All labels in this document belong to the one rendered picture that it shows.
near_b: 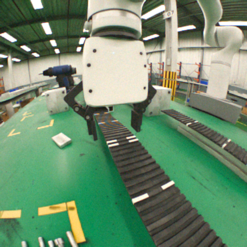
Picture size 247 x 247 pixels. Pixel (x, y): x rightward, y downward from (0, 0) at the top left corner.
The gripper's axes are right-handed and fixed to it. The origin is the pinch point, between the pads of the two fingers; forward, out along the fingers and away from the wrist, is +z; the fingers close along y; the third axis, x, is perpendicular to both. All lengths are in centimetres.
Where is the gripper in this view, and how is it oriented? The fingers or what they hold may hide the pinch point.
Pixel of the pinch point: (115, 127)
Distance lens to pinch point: 20.2
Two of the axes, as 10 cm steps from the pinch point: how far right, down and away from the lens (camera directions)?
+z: 0.0, 9.0, 4.5
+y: 9.3, -1.6, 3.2
